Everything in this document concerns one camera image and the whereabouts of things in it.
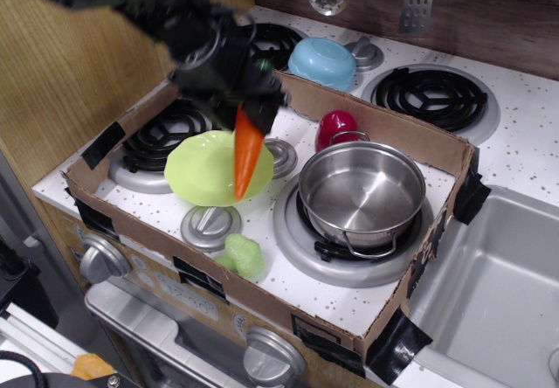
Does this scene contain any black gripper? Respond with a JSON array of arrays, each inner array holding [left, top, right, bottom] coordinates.
[[169, 14, 282, 135]]

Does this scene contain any orange toy carrot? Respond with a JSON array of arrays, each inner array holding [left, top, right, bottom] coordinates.
[[234, 104, 265, 200]]

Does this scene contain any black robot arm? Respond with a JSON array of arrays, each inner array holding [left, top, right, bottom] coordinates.
[[50, 0, 286, 135]]

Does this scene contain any lime green plastic plate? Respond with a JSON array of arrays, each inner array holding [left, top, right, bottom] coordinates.
[[163, 130, 275, 209]]

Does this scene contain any silver stovetop knob middle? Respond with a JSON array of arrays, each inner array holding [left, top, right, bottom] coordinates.
[[264, 138, 298, 179]]

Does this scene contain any silver stovetop knob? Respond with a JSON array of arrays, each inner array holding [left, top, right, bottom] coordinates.
[[264, 138, 298, 179], [180, 206, 242, 253], [344, 37, 384, 73]]

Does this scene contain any brown cardboard fence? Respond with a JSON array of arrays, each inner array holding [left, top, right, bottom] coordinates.
[[65, 74, 479, 387]]

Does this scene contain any back left black burner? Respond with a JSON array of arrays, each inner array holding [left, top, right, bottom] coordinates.
[[240, 23, 307, 71]]

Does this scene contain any black burner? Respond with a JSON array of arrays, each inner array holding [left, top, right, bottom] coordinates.
[[361, 64, 500, 145], [240, 23, 307, 71], [273, 177, 433, 288], [109, 99, 219, 195]]

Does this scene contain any red toy pepper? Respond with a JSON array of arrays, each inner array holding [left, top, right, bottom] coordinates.
[[314, 110, 358, 152]]

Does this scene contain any light blue plastic bowl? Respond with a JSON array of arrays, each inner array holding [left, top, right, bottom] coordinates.
[[287, 38, 356, 91]]

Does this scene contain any front left black burner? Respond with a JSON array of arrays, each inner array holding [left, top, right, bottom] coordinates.
[[109, 99, 219, 195]]

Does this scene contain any silver stovetop knob front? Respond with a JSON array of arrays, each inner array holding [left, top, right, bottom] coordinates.
[[180, 206, 242, 253]]

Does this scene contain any silver stovetop knob back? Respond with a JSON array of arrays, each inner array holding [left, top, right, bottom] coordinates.
[[344, 37, 384, 73]]

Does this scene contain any green toy broccoli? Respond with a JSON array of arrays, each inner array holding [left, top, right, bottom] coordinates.
[[214, 233, 266, 279]]

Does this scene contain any stainless steel pot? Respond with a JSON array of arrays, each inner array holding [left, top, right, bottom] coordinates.
[[298, 131, 426, 260]]

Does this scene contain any front right black burner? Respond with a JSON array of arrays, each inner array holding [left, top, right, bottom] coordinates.
[[273, 177, 433, 288]]

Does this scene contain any hanging silver slotted spatula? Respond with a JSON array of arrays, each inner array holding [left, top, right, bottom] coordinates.
[[398, 0, 433, 34]]

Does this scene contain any back right black burner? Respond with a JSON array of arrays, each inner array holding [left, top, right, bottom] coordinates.
[[361, 64, 500, 145]]

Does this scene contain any left silver oven knob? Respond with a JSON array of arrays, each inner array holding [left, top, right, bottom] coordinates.
[[79, 233, 132, 284]]

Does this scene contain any silver oven knob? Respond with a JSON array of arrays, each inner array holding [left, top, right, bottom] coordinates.
[[243, 326, 307, 387], [79, 233, 132, 284]]

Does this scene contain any right silver oven knob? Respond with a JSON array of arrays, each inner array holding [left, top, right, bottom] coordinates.
[[243, 326, 307, 387]]

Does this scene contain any orange object bottom left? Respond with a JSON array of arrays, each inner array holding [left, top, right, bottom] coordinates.
[[70, 353, 114, 381]]

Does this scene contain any grey toy sink basin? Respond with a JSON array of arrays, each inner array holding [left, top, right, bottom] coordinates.
[[409, 187, 558, 387]]

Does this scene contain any silver oven door handle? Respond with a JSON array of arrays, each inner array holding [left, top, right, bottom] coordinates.
[[85, 281, 242, 387]]

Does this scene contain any black cable bottom left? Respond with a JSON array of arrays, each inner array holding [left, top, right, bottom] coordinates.
[[0, 350, 49, 388]]

